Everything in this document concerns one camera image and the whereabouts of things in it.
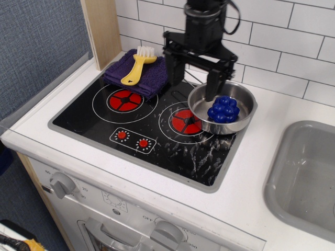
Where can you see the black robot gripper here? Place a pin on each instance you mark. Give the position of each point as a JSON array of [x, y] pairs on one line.
[[200, 45]]

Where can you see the blue toy blackberry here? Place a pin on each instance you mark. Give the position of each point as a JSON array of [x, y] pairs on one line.
[[223, 110]]

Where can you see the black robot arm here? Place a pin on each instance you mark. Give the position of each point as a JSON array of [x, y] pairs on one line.
[[206, 4]]

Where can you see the silver metal pot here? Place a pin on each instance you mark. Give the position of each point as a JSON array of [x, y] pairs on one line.
[[193, 119]]

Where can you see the purple folded cloth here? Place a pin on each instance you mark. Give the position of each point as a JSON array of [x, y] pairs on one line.
[[154, 76]]

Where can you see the yellow white dish brush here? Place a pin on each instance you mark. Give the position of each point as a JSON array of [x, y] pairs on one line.
[[144, 55]]

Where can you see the black toy stovetop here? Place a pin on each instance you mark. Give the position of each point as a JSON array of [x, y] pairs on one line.
[[169, 134]]

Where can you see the grey toy sink basin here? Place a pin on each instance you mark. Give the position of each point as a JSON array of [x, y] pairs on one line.
[[300, 187]]

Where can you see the grey right oven knob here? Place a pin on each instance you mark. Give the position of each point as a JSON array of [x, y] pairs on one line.
[[167, 235]]

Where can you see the grey oven knob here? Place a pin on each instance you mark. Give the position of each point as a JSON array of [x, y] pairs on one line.
[[167, 235], [62, 185]]

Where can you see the grey left oven knob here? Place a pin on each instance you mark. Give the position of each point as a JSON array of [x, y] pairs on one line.
[[62, 185]]

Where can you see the light wooden post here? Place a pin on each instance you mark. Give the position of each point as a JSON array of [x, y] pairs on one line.
[[103, 30]]

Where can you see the grey oven door handle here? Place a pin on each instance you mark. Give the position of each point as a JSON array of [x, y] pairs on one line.
[[102, 241]]

